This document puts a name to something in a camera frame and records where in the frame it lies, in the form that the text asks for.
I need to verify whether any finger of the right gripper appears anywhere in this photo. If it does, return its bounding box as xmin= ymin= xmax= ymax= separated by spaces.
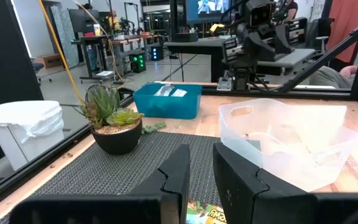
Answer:
xmin=246 ymin=30 xmax=276 ymax=62
xmin=273 ymin=24 xmax=293 ymax=54

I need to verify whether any silver blue granola bar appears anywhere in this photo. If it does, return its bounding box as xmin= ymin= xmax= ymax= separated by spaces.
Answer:
xmin=170 ymin=88 xmax=188 ymax=98
xmin=154 ymin=83 xmax=175 ymax=97

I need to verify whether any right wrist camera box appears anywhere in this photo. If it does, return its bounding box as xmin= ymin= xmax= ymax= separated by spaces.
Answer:
xmin=246 ymin=0 xmax=275 ymax=29

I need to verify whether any black panel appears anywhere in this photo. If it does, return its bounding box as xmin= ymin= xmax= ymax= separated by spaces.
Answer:
xmin=0 ymin=0 xmax=45 ymax=114

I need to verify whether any silver arm base bracket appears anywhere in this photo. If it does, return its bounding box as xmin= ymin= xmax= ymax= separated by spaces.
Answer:
xmin=216 ymin=77 xmax=233 ymax=91

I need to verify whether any yellow cable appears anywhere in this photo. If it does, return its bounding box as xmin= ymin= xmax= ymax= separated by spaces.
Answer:
xmin=38 ymin=0 xmax=86 ymax=108

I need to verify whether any grey woven placemat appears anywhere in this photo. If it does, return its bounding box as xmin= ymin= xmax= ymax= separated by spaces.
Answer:
xmin=0 ymin=131 xmax=229 ymax=224

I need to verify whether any blue lit computer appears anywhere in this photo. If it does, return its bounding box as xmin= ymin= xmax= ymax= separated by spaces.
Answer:
xmin=150 ymin=45 xmax=165 ymax=62

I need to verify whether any brown green granola bar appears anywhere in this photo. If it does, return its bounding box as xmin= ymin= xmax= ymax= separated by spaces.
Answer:
xmin=185 ymin=198 xmax=228 ymax=224

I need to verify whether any person's hand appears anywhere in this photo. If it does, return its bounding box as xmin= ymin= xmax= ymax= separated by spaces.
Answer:
xmin=339 ymin=64 xmax=358 ymax=78

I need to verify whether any succulent plant in black pot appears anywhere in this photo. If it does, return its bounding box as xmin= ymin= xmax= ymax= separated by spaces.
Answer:
xmin=73 ymin=83 xmax=167 ymax=156

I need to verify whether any white trash bin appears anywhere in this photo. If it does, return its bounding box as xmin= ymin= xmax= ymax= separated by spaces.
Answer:
xmin=0 ymin=100 xmax=65 ymax=172

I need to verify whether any blue monitor screen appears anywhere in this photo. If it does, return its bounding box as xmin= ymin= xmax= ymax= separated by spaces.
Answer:
xmin=185 ymin=0 xmax=248 ymax=26

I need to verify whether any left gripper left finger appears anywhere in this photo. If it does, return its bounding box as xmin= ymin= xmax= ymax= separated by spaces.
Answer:
xmin=9 ymin=143 xmax=191 ymax=224

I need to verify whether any person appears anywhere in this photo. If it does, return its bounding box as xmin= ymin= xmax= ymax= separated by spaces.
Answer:
xmin=278 ymin=0 xmax=300 ymax=22
xmin=308 ymin=63 xmax=358 ymax=90

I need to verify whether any yellow tag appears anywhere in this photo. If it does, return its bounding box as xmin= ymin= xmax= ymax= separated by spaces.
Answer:
xmin=209 ymin=23 xmax=226 ymax=33

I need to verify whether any grey office chair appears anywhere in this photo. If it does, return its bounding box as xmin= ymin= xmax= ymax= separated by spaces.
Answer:
xmin=306 ymin=17 xmax=335 ymax=54

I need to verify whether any teal plastic bin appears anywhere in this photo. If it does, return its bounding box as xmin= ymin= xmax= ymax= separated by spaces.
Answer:
xmin=133 ymin=82 xmax=203 ymax=120

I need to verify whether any grey desk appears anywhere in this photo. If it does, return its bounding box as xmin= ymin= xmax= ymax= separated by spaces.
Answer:
xmin=165 ymin=36 xmax=229 ymax=83
xmin=256 ymin=48 xmax=317 ymax=77

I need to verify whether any black floor fan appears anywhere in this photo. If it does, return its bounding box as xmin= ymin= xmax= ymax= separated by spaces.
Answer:
xmin=84 ymin=83 xmax=135 ymax=108

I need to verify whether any green lit computer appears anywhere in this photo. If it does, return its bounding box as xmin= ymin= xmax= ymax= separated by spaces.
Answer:
xmin=129 ymin=52 xmax=147 ymax=74

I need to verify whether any grey board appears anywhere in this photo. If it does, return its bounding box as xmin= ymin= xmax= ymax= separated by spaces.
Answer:
xmin=50 ymin=5 xmax=80 ymax=68

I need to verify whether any clear plastic bin with handles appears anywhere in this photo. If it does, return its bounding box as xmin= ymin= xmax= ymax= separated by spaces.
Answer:
xmin=218 ymin=98 xmax=358 ymax=193

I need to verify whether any black workbench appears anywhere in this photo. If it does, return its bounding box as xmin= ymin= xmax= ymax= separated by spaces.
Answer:
xmin=71 ymin=33 xmax=167 ymax=83

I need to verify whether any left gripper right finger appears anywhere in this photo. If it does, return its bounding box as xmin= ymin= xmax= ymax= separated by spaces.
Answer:
xmin=213 ymin=142 xmax=358 ymax=224

